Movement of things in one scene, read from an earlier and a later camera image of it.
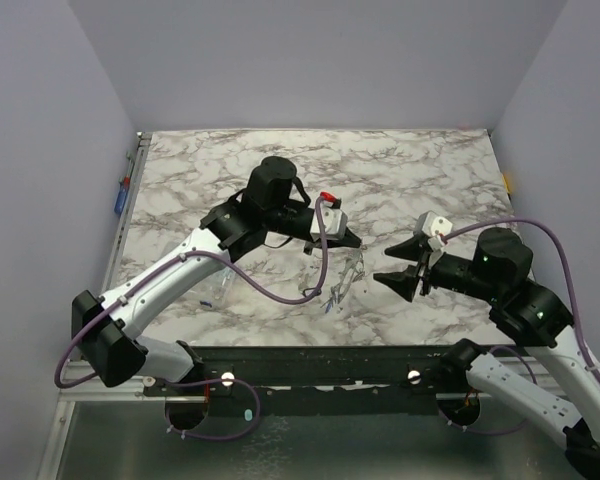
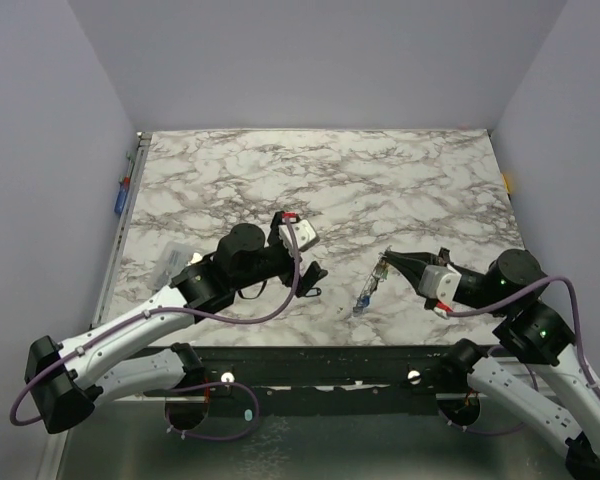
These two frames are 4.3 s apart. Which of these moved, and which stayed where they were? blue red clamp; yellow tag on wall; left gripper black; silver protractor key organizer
Moved: left gripper black; silver protractor key organizer
Stayed: yellow tag on wall; blue red clamp
